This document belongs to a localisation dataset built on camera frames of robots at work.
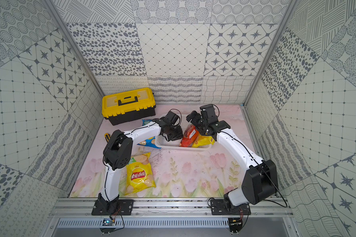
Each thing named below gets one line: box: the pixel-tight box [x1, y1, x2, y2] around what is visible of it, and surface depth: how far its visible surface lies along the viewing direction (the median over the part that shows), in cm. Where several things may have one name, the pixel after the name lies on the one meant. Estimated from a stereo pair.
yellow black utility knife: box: [104, 132, 111, 143], surface depth 100 cm
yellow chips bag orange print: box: [191, 133, 216, 148], surface depth 89 cm
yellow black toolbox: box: [101, 87, 156, 126], surface depth 102 cm
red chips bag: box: [179, 123, 200, 148], surface depth 85 cm
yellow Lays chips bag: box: [124, 152, 157, 196], surface depth 80 cm
